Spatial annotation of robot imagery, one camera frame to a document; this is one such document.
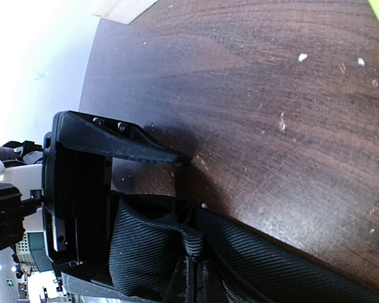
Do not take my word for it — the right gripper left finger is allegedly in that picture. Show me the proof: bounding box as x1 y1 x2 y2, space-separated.
169 256 196 303

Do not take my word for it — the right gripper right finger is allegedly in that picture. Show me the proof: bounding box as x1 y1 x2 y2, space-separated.
196 261 227 303

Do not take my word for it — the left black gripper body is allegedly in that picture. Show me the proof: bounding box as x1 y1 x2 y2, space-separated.
42 111 112 264

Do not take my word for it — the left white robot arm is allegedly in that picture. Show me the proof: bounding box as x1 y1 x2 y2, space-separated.
0 111 189 264

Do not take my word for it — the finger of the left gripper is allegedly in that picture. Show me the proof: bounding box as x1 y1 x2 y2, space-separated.
61 111 185 165

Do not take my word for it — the black necktie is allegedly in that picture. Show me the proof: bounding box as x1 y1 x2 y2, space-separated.
109 193 379 302

